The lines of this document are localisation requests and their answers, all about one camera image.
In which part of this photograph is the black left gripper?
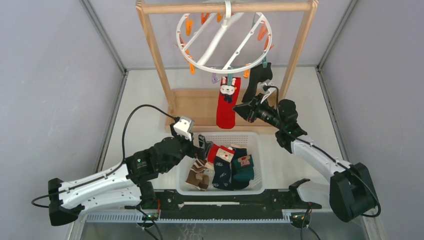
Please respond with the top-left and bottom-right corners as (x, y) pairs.
(161, 123), (212, 173)

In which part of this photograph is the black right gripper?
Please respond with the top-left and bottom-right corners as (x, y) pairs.
(232, 93), (284, 131)

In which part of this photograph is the red sock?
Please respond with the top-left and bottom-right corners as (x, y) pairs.
(206, 144), (220, 165)
(216, 76), (241, 129)

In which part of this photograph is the white perforated plastic basket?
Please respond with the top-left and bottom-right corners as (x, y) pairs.
(176, 132), (265, 196)

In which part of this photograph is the brown striped sock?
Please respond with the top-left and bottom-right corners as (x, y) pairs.
(185, 159), (211, 191)

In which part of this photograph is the navy sock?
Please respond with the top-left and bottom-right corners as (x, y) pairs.
(231, 144), (252, 190)

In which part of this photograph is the black grey sock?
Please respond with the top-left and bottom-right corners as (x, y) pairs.
(241, 62), (273, 103)

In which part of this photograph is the dark printed sock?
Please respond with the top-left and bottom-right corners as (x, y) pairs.
(212, 146), (235, 191)

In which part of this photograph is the dark green sock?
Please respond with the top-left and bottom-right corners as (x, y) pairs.
(232, 154), (255, 182)

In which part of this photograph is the white round clip hanger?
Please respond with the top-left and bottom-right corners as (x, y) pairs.
(175, 0), (274, 75)

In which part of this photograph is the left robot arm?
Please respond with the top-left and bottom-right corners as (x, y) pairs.
(48, 134), (213, 226)

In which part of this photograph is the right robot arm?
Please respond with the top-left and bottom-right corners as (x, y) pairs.
(233, 96), (382, 223)

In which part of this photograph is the wooden hanger stand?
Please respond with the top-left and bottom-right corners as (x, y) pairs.
(135, 0), (319, 132)

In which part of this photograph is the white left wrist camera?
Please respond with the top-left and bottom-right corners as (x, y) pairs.
(172, 116), (195, 142)

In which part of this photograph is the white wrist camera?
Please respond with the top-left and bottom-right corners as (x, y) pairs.
(260, 80), (278, 104)
(172, 116), (195, 142)

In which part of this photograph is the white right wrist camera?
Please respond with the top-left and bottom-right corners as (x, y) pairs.
(260, 80), (278, 104)

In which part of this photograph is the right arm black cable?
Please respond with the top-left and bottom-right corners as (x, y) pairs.
(264, 85), (382, 219)

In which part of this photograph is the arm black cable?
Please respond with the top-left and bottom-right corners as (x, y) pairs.
(264, 85), (382, 219)
(31, 104), (180, 209)

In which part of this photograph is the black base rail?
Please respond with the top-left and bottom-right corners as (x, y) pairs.
(141, 189), (322, 221)

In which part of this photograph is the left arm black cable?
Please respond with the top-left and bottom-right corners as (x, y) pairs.
(31, 104), (180, 209)

